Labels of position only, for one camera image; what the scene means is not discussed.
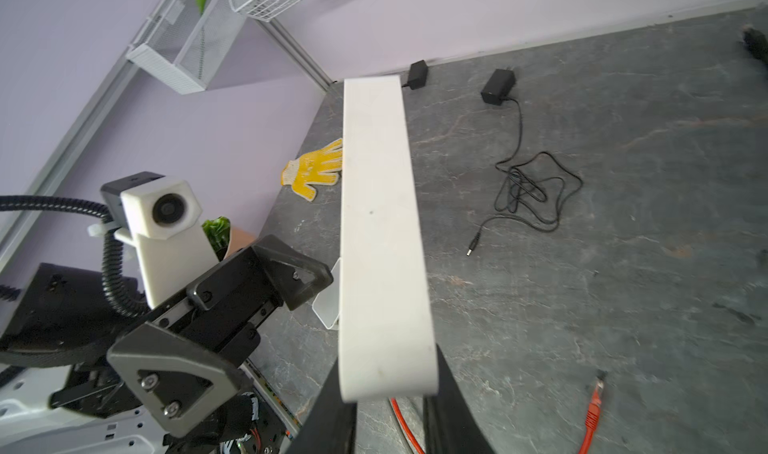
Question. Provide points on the yellow white work glove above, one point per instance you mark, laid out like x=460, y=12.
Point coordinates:
x=319, y=167

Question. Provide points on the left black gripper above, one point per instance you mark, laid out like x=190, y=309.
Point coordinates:
x=182, y=362

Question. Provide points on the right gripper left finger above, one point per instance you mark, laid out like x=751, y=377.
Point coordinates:
x=331, y=425

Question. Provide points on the white network switch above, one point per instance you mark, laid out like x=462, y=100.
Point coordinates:
x=387, y=345
x=326, y=304

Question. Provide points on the small white mesh basket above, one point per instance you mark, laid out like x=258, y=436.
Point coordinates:
x=182, y=49

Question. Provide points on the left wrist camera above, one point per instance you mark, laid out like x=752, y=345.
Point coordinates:
x=160, y=217

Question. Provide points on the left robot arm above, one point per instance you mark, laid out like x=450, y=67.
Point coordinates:
x=58, y=391

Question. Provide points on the potted green plant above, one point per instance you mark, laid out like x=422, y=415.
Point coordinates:
x=225, y=238

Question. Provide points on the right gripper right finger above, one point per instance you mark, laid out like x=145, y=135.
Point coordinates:
x=447, y=420

